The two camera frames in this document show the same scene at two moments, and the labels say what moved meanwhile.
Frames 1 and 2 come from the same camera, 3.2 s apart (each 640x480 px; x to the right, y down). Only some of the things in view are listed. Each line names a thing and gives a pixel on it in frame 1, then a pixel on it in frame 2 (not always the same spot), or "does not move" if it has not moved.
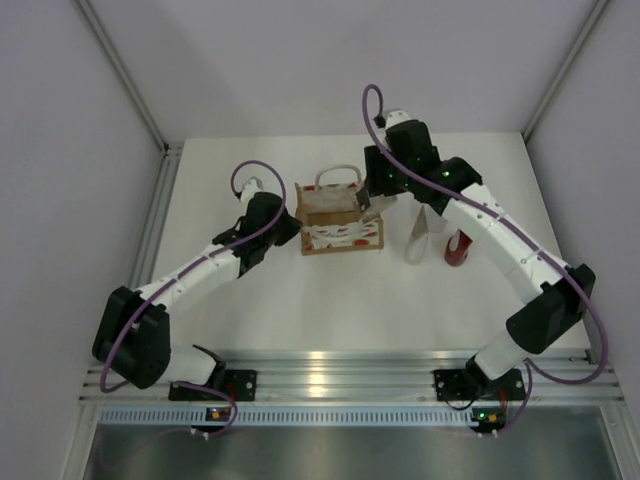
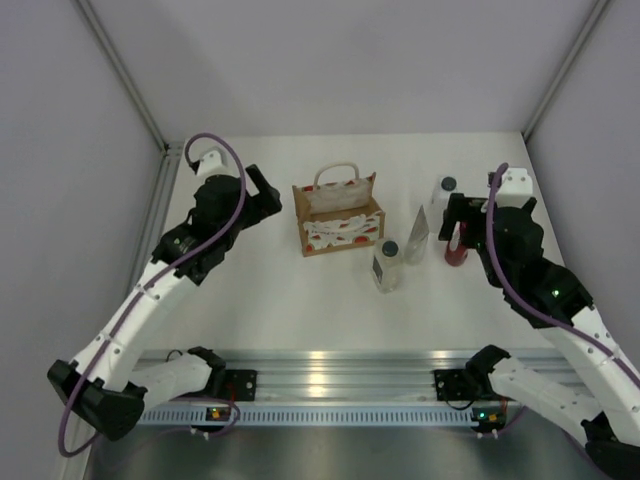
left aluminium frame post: x=122 y=72 does not move
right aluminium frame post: x=591 y=23 does not move
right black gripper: x=375 y=160 → x=469 y=210
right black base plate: x=453 y=385 does not move
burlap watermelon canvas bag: x=332 y=220 does not move
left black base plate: x=240 y=385 does not move
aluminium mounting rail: x=363 y=375 does not move
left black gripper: x=292 y=227 → x=261 y=204
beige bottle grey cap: x=378 y=203 → x=386 y=263
